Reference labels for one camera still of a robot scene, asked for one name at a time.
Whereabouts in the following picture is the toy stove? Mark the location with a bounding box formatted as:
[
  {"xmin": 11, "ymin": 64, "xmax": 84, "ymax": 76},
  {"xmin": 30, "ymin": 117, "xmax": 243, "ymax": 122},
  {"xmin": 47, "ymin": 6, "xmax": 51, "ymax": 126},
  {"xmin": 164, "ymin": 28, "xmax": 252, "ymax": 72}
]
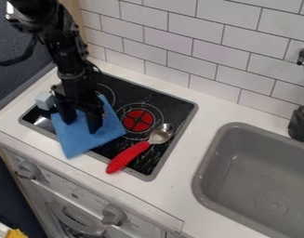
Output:
[{"xmin": 17, "ymin": 72, "xmax": 201, "ymax": 182}]

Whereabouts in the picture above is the tap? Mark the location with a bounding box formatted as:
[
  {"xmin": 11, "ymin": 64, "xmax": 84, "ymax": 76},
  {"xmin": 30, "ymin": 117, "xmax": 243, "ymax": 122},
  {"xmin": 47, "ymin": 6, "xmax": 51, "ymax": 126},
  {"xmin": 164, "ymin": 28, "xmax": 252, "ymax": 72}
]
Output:
[{"xmin": 286, "ymin": 48, "xmax": 304, "ymax": 143}]

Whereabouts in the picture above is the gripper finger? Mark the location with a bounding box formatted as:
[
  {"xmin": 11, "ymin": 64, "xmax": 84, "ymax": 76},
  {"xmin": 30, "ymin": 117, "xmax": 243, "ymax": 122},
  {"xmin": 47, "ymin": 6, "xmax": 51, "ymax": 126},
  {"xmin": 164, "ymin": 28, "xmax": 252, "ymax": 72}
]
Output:
[
  {"xmin": 84, "ymin": 108, "xmax": 106, "ymax": 135},
  {"xmin": 56, "ymin": 104, "xmax": 80, "ymax": 126}
]

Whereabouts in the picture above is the red handled silver spoon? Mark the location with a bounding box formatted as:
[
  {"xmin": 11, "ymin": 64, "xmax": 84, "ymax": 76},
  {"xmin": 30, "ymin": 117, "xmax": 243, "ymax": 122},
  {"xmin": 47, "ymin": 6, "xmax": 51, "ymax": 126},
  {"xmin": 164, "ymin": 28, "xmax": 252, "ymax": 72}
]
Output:
[{"xmin": 105, "ymin": 123, "xmax": 176, "ymax": 175}]

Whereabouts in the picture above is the toy sink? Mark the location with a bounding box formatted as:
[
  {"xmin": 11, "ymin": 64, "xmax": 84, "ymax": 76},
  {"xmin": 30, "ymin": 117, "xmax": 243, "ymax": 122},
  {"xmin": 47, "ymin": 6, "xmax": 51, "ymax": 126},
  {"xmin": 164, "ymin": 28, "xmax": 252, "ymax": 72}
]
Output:
[{"xmin": 191, "ymin": 122, "xmax": 304, "ymax": 238}]

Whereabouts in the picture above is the blue cloth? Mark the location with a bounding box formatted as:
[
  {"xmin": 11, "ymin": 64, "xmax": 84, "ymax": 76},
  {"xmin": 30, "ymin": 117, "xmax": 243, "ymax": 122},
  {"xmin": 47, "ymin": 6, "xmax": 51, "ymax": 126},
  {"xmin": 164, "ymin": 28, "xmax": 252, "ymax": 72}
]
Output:
[{"xmin": 49, "ymin": 94, "xmax": 128, "ymax": 160}]

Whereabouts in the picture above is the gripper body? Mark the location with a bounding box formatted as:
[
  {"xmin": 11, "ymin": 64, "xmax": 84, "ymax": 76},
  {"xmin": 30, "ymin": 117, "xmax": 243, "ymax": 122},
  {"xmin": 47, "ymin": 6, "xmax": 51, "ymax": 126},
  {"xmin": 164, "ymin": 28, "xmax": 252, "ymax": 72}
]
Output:
[{"xmin": 34, "ymin": 68, "xmax": 106, "ymax": 113}]

